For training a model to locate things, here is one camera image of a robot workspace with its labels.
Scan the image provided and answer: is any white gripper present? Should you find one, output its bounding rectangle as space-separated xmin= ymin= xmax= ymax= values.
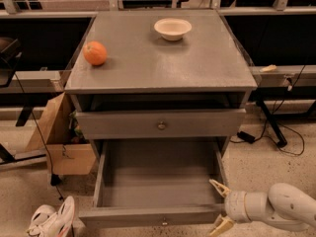
xmin=209 ymin=179 xmax=248 ymax=237

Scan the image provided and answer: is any grey drawer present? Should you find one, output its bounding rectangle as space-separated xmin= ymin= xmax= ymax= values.
xmin=79 ymin=138 xmax=228 ymax=228
xmin=76 ymin=109 xmax=246 ymax=139

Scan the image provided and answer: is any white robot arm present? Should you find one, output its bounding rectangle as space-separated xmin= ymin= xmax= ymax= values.
xmin=209 ymin=179 xmax=316 ymax=237

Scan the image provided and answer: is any grey top drawer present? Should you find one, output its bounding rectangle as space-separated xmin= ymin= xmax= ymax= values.
xmin=76 ymin=109 xmax=246 ymax=139

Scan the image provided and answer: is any grey drawer cabinet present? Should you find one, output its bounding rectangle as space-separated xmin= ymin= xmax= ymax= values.
xmin=65 ymin=10 xmax=257 ymax=153

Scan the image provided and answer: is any small yellow foam piece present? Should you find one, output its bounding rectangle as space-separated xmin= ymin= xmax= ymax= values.
xmin=260 ymin=64 xmax=277 ymax=73

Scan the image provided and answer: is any white sneaker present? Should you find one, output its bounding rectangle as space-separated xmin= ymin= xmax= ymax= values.
xmin=27 ymin=196 xmax=75 ymax=237

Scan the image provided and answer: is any brown cardboard box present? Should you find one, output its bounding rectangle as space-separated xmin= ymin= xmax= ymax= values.
xmin=26 ymin=93 xmax=96 ymax=175

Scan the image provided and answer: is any white paper bowl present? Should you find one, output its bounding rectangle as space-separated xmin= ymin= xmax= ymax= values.
xmin=154 ymin=18 xmax=192 ymax=41

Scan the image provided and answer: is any orange fruit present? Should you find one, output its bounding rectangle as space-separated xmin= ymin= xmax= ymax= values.
xmin=83 ymin=41 xmax=108 ymax=66

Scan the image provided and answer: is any black office chair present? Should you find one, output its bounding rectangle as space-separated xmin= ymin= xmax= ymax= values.
xmin=0 ymin=37 xmax=22 ymax=88

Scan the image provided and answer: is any black power adapter with cable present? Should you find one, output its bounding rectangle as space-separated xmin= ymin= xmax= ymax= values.
xmin=229 ymin=72 xmax=306 ymax=157

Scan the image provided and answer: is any black cable on left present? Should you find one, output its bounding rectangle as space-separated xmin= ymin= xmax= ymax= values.
xmin=13 ymin=71 xmax=65 ymax=201

